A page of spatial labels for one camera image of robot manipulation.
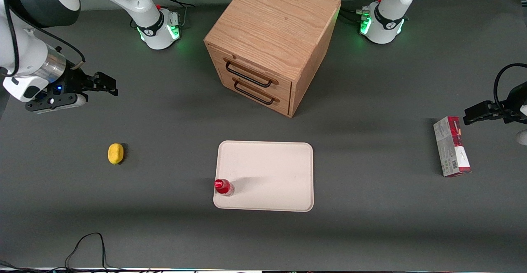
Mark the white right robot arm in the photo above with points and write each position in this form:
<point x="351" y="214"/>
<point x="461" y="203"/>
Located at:
<point x="29" y="54"/>

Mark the yellow lemon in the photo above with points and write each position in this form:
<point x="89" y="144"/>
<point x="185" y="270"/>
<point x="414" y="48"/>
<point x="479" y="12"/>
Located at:
<point x="115" y="153"/>

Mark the white rectangular tray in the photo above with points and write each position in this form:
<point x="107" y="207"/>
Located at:
<point x="267" y="170"/>

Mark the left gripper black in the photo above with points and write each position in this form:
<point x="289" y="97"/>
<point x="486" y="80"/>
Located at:
<point x="513" y="103"/>

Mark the red and white carton box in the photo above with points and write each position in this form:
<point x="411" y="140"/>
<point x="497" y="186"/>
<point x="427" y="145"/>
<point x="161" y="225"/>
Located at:
<point x="451" y="149"/>

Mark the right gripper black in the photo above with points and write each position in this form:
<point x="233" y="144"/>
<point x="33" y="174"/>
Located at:
<point x="74" y="81"/>

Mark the small red coke bottle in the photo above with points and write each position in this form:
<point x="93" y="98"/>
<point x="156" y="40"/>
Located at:
<point x="223" y="186"/>

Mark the wooden drawer cabinet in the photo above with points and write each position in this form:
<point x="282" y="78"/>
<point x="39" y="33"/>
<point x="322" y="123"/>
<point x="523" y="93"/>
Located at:
<point x="271" y="22"/>

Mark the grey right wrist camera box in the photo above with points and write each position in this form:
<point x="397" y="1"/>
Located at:
<point x="53" y="103"/>

